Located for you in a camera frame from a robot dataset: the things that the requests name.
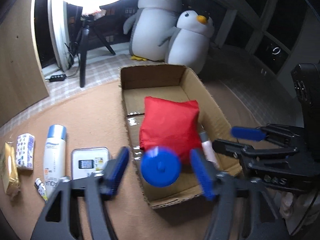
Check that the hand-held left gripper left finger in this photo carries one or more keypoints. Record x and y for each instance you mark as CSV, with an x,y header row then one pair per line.
x,y
117,170

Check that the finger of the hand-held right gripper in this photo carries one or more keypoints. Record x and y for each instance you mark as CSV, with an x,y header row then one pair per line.
x,y
247,133
225,146

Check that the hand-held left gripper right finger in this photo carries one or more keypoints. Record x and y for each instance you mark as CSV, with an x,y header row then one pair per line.
x,y
202,172

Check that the clear plastic case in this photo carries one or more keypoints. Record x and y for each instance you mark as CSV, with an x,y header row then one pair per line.
x,y
85,163

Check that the white bottle with blue cap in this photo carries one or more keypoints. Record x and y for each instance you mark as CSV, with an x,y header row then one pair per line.
x,y
53,155

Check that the cardboard box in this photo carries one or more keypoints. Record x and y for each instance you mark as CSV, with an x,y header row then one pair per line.
x,y
195,85

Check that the small white tube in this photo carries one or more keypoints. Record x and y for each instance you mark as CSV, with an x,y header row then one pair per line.
x,y
41,188

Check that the blue printed tissue pack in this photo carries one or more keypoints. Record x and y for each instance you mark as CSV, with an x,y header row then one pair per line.
x,y
25,152

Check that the yellow snack packet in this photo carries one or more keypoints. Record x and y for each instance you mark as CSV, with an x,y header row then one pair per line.
x,y
10,172

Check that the white tube with grey cap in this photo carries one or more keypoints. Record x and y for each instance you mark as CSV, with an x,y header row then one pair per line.
x,y
208,150

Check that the red fabric pouch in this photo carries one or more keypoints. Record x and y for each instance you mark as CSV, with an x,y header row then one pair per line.
x,y
170,122

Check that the small penguin plush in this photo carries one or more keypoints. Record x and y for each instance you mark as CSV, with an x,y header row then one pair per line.
x,y
187,50

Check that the checkered mat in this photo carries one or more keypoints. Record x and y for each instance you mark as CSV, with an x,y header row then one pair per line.
x,y
105,67

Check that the large penguin plush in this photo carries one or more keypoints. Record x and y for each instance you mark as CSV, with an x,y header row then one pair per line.
x,y
150,30

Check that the wooden board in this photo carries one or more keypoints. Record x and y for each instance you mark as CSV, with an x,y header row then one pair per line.
x,y
20,67

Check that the grey window frame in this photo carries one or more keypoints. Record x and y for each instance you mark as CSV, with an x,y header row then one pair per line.
x,y
233,12

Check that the white window frame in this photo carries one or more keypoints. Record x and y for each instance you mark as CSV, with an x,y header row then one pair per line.
x,y
56,30

